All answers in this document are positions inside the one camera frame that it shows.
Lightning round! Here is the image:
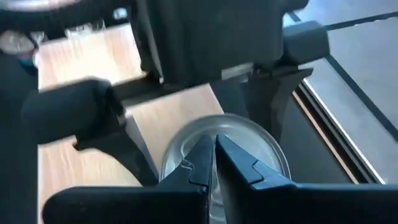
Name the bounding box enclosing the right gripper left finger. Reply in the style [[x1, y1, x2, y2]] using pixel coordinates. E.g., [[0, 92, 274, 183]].
[[42, 134, 215, 224]]

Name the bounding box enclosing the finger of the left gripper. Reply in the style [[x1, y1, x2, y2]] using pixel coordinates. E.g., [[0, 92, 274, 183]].
[[21, 77, 160, 187], [245, 21, 331, 142]]

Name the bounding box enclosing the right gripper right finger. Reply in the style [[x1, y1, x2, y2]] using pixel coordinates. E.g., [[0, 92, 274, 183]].
[[215, 134, 398, 224]]

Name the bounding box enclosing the plain silver lid can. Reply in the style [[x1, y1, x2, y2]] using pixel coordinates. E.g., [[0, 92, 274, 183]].
[[159, 113, 292, 224]]

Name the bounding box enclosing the gold lid seafood can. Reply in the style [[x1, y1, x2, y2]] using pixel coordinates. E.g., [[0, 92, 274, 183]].
[[0, 29, 40, 77]]

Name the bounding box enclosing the black table mat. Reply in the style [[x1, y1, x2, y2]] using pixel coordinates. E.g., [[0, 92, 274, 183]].
[[0, 52, 361, 224]]

